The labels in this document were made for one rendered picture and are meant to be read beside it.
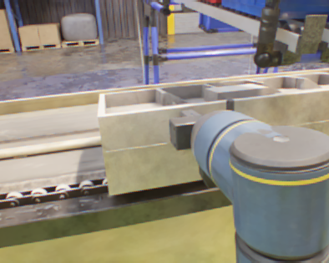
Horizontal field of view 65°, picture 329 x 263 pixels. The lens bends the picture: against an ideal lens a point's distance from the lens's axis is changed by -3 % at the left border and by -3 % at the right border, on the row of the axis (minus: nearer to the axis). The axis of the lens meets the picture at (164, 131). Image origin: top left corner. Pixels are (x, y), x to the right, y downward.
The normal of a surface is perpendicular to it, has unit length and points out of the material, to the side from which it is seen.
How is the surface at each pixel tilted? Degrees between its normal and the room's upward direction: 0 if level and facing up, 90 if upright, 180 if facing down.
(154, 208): 90
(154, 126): 80
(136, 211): 90
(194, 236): 90
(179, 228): 90
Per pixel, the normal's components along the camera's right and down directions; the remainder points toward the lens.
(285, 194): -0.33, 0.33
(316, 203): 0.18, 0.27
